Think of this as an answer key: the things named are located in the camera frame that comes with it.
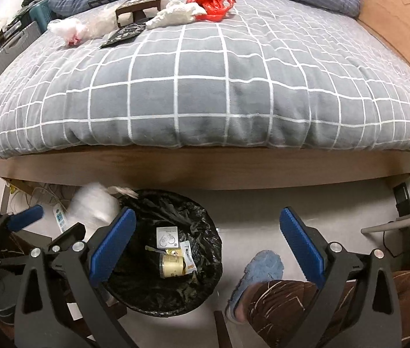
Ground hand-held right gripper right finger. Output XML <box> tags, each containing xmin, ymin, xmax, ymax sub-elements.
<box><xmin>279</xmin><ymin>206</ymin><xmax>403</xmax><ymax>348</ymax></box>

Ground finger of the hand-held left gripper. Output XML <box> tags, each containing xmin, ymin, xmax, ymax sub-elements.
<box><xmin>31</xmin><ymin>224</ymin><xmax>87</xmax><ymax>262</ymax></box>
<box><xmin>0</xmin><ymin>205</ymin><xmax>44</xmax><ymax>234</ymax></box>

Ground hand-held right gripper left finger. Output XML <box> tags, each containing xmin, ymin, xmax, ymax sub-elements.
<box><xmin>14</xmin><ymin>206</ymin><xmax>137</xmax><ymax>348</ymax></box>

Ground white bag with tag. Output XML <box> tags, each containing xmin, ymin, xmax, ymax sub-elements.
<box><xmin>68</xmin><ymin>183</ymin><xmax>138</xmax><ymax>242</ymax></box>

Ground white cardboard box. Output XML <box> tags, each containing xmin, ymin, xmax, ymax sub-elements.
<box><xmin>156</xmin><ymin>226</ymin><xmax>179</xmax><ymax>250</ymax></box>

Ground yellow yogurt cup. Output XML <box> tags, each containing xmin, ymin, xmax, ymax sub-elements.
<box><xmin>159</xmin><ymin>252</ymin><xmax>185</xmax><ymax>279</ymax></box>

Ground trash bin with black liner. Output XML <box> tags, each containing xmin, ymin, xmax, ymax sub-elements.
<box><xmin>101</xmin><ymin>188</ymin><xmax>223</xmax><ymax>318</ymax></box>

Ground yellow snack packet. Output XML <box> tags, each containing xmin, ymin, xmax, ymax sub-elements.
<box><xmin>176</xmin><ymin>240</ymin><xmax>196</xmax><ymax>274</ymax></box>

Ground clear plastic bag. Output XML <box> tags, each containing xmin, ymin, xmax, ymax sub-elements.
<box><xmin>47</xmin><ymin>17</ymin><xmax>84</xmax><ymax>46</ymax></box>

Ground black printed packet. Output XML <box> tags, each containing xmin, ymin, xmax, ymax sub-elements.
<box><xmin>100</xmin><ymin>23</ymin><xmax>147</xmax><ymax>49</ymax></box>

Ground clear bubble wrap bag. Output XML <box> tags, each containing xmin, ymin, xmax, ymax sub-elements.
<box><xmin>82</xmin><ymin>5</ymin><xmax>119</xmax><ymax>39</ymax></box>

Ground white tissue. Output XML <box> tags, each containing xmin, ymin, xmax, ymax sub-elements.
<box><xmin>145</xmin><ymin>0</ymin><xmax>205</xmax><ymax>30</ymax></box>

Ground red plastic bag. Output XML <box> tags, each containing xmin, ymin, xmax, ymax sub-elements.
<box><xmin>186</xmin><ymin>0</ymin><xmax>235</xmax><ymax>22</ymax></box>

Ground white power strip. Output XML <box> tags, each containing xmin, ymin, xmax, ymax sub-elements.
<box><xmin>53</xmin><ymin>205</ymin><xmax>70</xmax><ymax>233</ymax></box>

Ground blue fluffy slipper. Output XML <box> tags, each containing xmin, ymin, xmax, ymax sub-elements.
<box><xmin>225</xmin><ymin>250</ymin><xmax>285</xmax><ymax>325</ymax></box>

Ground person's brown pants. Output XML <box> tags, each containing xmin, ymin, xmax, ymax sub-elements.
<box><xmin>245</xmin><ymin>270</ymin><xmax>410</xmax><ymax>348</ymax></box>

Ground grey suitcase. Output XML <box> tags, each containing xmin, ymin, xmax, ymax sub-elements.
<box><xmin>0</xmin><ymin>21</ymin><xmax>42</xmax><ymax>91</ymax></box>

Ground teal suitcase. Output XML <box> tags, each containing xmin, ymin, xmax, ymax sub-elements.
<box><xmin>29</xmin><ymin>0</ymin><xmax>55</xmax><ymax>30</ymax></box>

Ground brown printed cardboard box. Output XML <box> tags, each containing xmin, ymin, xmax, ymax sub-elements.
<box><xmin>115</xmin><ymin>0</ymin><xmax>171</xmax><ymax>28</ymax></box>

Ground wooden headboard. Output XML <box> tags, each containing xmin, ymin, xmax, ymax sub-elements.
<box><xmin>351</xmin><ymin>0</ymin><xmax>410</xmax><ymax>98</ymax></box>

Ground tangled white cables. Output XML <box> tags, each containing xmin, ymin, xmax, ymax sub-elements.
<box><xmin>7</xmin><ymin>183</ymin><xmax>79</xmax><ymax>211</ymax></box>

